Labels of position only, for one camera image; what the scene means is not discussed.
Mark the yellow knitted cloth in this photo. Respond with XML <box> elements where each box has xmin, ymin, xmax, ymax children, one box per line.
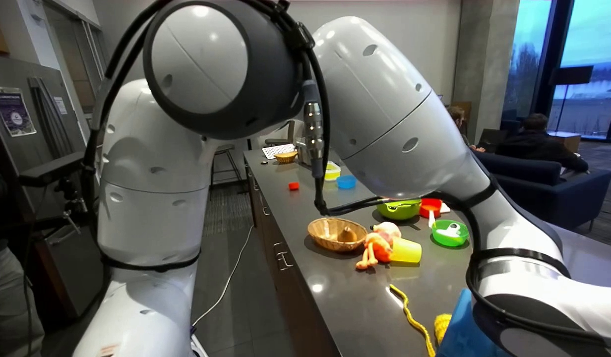
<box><xmin>384</xmin><ymin>283</ymin><xmax>454</xmax><ymax>357</ymax></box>

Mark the small wooden bowl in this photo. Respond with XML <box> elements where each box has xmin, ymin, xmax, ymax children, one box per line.
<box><xmin>273</xmin><ymin>148</ymin><xmax>299</xmax><ymax>167</ymax></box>

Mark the small blue bowl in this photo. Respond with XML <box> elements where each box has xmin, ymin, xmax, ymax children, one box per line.
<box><xmin>335</xmin><ymin>173</ymin><xmax>358</xmax><ymax>193</ymax></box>

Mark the woven wicker basket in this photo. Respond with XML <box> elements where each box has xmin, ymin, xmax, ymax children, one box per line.
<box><xmin>305</xmin><ymin>217</ymin><xmax>370</xmax><ymax>255</ymax></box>

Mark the green plastic bowl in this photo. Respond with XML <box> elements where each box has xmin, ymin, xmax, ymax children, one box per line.
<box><xmin>374</xmin><ymin>199</ymin><xmax>422</xmax><ymax>223</ymax></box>

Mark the orange and white plush toy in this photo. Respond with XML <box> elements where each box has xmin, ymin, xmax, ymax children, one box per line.
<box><xmin>352</xmin><ymin>221</ymin><xmax>402</xmax><ymax>275</ymax></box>

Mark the dark wooden cabinet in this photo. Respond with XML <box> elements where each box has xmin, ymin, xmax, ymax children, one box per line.
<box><xmin>243</xmin><ymin>150</ymin><xmax>340</xmax><ymax>357</ymax></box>

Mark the yellow plastic cup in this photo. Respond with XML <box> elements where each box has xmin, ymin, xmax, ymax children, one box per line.
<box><xmin>386</xmin><ymin>237</ymin><xmax>424</xmax><ymax>269</ymax></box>

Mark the red measuring cup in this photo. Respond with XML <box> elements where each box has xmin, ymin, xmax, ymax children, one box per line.
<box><xmin>418</xmin><ymin>197</ymin><xmax>448</xmax><ymax>231</ymax></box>

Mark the seated person with brown hair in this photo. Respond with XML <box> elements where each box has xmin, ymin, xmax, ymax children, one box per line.
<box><xmin>446</xmin><ymin>106</ymin><xmax>473</xmax><ymax>146</ymax></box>

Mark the seated person in dark jacket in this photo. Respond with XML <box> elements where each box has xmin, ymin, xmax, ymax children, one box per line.
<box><xmin>495</xmin><ymin>112</ymin><xmax>590</xmax><ymax>177</ymax></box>

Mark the dark blue sofa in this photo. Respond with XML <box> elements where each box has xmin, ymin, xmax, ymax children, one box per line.
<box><xmin>471</xmin><ymin>150</ymin><xmax>611</xmax><ymax>231</ymax></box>

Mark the white floor cable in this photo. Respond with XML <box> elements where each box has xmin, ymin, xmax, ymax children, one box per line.
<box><xmin>190</xmin><ymin>225</ymin><xmax>255</xmax><ymax>330</ymax></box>

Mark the wall poster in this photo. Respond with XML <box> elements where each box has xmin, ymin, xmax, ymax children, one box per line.
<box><xmin>0</xmin><ymin>86</ymin><xmax>37</xmax><ymax>142</ymax></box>

